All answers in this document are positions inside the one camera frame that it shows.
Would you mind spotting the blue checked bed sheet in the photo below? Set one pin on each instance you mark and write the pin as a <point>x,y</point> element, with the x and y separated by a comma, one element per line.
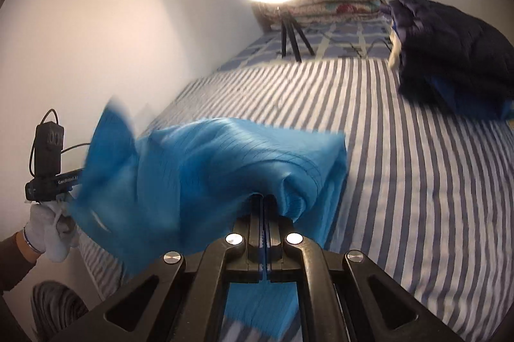
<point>345,40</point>

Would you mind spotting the dark navy padded jacket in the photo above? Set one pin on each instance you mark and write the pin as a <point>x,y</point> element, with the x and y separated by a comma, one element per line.
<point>449,44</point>

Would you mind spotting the blue white striped bed sheet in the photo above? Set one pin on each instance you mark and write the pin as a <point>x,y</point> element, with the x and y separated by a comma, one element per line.
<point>401,185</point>

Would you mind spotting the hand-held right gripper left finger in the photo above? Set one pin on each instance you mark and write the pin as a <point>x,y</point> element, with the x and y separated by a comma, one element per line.
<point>257,245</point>

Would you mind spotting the person's left forearm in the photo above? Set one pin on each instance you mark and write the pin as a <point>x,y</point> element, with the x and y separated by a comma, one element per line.
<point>15,263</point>

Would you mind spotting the grey ribbed round bin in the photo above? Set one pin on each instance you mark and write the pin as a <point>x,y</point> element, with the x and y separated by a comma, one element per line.
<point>56,310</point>

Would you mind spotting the light blue large garment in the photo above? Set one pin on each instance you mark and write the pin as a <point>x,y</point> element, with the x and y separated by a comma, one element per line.
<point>209,165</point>

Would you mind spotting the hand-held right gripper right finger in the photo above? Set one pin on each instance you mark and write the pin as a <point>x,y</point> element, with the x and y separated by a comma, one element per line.
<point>274,245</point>

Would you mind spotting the person's left hand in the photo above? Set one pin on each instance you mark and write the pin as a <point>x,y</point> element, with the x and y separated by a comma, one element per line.
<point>45,235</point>

